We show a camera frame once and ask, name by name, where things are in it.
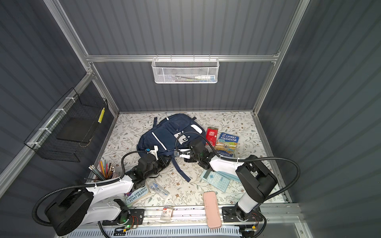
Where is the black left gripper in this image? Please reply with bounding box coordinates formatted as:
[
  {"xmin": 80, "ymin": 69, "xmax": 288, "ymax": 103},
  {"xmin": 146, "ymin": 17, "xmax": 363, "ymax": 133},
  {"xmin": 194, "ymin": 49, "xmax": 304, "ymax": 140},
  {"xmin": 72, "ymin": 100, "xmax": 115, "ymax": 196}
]
[{"xmin": 144, "ymin": 154, "xmax": 172, "ymax": 181}]

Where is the navy blue student backpack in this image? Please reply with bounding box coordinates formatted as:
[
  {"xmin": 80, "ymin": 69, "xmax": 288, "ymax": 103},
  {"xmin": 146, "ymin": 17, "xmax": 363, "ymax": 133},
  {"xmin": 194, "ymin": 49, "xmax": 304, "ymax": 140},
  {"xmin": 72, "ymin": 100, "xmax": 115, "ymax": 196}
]
[{"xmin": 136, "ymin": 113, "xmax": 206, "ymax": 182}]

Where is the purple 143-storey treehouse book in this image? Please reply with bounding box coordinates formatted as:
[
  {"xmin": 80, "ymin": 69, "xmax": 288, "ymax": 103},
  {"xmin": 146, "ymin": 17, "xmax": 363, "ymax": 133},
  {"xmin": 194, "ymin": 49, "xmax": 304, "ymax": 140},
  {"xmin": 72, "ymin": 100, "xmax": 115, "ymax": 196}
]
[{"xmin": 125, "ymin": 186, "xmax": 150, "ymax": 206}]

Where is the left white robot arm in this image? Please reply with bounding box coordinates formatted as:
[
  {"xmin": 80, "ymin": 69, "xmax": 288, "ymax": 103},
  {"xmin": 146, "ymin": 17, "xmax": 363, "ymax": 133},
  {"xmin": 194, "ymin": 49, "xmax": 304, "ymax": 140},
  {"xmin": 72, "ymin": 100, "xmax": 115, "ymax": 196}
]
[{"xmin": 45, "ymin": 154, "xmax": 172, "ymax": 236}]

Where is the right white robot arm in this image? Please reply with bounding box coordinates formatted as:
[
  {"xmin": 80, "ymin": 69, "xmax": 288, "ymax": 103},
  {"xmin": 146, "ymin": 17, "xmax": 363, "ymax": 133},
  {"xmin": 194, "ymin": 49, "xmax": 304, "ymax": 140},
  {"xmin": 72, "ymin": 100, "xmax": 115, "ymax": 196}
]
[{"xmin": 178, "ymin": 140, "xmax": 278, "ymax": 221}]

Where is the clear plastic pen pack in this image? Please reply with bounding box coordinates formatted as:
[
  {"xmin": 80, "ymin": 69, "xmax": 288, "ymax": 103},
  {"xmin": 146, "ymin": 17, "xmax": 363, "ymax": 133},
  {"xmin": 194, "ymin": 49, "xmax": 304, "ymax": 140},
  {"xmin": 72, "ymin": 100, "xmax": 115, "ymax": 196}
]
[{"xmin": 149, "ymin": 182, "xmax": 170, "ymax": 199}]

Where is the red card packet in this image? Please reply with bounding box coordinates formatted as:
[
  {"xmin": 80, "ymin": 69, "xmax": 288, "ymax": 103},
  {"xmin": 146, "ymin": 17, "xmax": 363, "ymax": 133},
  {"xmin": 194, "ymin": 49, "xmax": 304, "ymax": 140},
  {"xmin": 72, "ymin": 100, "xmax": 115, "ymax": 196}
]
[{"xmin": 206, "ymin": 127, "xmax": 218, "ymax": 147}]

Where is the blue 91-storey treehouse book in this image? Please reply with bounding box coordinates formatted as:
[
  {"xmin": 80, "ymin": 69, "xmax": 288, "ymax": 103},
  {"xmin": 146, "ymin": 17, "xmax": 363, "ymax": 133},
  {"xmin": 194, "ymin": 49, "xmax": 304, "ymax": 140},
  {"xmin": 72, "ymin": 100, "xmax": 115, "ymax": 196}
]
[{"xmin": 214, "ymin": 132, "xmax": 239, "ymax": 157}]

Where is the light blue calculator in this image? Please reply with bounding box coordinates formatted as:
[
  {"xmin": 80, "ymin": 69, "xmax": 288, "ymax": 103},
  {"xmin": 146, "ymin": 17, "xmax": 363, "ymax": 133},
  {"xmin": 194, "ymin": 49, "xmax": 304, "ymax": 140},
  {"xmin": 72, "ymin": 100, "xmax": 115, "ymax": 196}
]
[{"xmin": 200, "ymin": 170, "xmax": 230, "ymax": 192}]

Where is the light blue pencil case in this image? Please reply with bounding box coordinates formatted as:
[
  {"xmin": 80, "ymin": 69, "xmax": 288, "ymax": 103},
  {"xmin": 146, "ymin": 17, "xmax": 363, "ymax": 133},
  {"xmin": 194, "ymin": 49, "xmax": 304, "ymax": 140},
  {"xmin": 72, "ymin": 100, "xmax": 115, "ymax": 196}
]
[{"xmin": 218, "ymin": 171, "xmax": 240, "ymax": 182}]

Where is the cup of coloured pencils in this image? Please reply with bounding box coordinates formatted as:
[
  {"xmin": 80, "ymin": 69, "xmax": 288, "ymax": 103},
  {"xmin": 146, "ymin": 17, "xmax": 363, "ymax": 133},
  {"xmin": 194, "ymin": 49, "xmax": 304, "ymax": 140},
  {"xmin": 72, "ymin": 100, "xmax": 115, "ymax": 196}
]
[{"xmin": 88, "ymin": 160, "xmax": 117, "ymax": 181}]

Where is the small clear eraser box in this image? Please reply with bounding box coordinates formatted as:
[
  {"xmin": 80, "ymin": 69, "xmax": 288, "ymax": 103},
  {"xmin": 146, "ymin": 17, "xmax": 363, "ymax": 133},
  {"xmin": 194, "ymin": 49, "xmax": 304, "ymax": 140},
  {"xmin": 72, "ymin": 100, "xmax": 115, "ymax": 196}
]
[{"xmin": 160, "ymin": 205, "xmax": 174, "ymax": 222}]

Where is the yellow tag on basket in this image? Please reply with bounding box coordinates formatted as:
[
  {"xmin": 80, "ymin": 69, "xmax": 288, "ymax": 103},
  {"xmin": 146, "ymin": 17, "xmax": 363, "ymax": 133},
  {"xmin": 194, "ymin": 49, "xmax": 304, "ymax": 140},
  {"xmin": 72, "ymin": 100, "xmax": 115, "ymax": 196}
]
[{"xmin": 98, "ymin": 107, "xmax": 105, "ymax": 124}]

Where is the pink pencil case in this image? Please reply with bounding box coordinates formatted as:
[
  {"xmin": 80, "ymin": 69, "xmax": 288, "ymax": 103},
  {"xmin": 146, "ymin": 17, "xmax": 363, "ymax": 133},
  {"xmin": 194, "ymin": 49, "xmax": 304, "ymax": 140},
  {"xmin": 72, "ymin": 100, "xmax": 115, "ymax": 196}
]
[{"xmin": 203, "ymin": 191, "xmax": 222, "ymax": 229}]

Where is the white glue bottle in basket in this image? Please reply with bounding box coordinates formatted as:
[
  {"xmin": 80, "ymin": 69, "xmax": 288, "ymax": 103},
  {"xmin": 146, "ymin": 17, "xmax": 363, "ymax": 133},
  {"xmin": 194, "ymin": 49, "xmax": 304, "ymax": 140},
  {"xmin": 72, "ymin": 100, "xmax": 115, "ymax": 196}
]
[{"xmin": 194, "ymin": 75, "xmax": 215, "ymax": 82}]

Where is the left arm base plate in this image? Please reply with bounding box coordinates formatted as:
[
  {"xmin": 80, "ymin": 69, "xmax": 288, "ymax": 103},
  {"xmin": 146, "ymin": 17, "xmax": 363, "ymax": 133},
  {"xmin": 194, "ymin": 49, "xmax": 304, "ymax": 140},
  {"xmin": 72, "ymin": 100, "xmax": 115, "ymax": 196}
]
[{"xmin": 102, "ymin": 209, "xmax": 145, "ymax": 226}]

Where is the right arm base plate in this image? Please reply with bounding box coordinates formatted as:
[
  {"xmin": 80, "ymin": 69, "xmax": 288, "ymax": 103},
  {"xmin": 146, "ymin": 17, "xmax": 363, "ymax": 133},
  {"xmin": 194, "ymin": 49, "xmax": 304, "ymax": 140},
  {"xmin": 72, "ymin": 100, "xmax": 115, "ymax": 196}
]
[{"xmin": 221, "ymin": 206, "xmax": 263, "ymax": 223}]

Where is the white wire mesh basket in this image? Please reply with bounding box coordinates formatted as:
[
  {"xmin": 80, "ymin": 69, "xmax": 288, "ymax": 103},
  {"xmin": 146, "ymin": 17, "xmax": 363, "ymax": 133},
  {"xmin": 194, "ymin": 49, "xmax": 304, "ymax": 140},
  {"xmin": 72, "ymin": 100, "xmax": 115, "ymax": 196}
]
[{"xmin": 151, "ymin": 58, "xmax": 220, "ymax": 84}]

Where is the black wire mesh basket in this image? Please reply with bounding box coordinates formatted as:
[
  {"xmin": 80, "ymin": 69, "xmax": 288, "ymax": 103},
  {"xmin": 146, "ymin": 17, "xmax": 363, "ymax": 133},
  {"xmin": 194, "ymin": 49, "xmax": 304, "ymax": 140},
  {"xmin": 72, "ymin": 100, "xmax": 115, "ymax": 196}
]
[{"xmin": 24, "ymin": 90, "xmax": 108, "ymax": 163}]

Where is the left black corrugated cable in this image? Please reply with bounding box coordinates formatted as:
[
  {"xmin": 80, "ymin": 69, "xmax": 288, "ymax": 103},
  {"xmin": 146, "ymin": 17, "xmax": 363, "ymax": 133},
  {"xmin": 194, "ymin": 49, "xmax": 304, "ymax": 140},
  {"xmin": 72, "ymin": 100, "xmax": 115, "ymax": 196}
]
[{"xmin": 32, "ymin": 151, "xmax": 149, "ymax": 227}]

